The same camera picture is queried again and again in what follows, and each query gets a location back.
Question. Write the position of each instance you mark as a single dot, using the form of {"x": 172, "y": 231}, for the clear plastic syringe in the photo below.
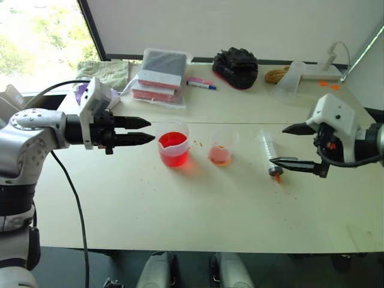
{"x": 271, "y": 154}

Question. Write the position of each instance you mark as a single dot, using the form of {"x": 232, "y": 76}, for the grey rounded robot leg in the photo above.
{"x": 232, "y": 271}
{"x": 156, "y": 271}

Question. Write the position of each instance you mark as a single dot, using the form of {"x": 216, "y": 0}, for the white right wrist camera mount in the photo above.
{"x": 336, "y": 120}

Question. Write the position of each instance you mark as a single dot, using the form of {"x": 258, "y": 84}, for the small clear plastic cup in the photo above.
{"x": 222, "y": 148}

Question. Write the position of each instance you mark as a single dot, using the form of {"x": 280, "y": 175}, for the empty clear plastic cup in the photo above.
{"x": 289, "y": 82}

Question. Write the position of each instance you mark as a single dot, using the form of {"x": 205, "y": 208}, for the bagged stack of pink notebooks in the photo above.
{"x": 160, "y": 78}

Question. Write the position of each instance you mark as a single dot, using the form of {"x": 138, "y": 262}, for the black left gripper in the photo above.
{"x": 104, "y": 132}

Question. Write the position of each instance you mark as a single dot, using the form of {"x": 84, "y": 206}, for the black window frame bar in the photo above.
{"x": 93, "y": 30}

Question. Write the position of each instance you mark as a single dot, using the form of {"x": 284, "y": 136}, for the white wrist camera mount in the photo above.
{"x": 336, "y": 120}
{"x": 94, "y": 103}

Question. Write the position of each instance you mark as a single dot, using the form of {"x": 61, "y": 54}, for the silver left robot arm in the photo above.
{"x": 27, "y": 141}

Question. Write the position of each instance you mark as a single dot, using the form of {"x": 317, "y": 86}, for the beaker with red liquid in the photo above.
{"x": 174, "y": 144}

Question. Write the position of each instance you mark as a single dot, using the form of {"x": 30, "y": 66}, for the black crumpled cloth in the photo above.
{"x": 237, "y": 68}

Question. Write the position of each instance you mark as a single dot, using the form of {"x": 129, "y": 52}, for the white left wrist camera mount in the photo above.
{"x": 94, "y": 103}

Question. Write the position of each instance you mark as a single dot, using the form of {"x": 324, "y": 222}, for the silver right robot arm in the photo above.
{"x": 373, "y": 138}

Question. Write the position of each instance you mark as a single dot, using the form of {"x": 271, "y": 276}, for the pink and blue marker pen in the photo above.
{"x": 201, "y": 84}

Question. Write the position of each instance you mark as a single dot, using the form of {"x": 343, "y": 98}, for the green folded towel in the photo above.
{"x": 103, "y": 72}

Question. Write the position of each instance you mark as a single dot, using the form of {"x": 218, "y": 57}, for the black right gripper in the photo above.
{"x": 327, "y": 145}

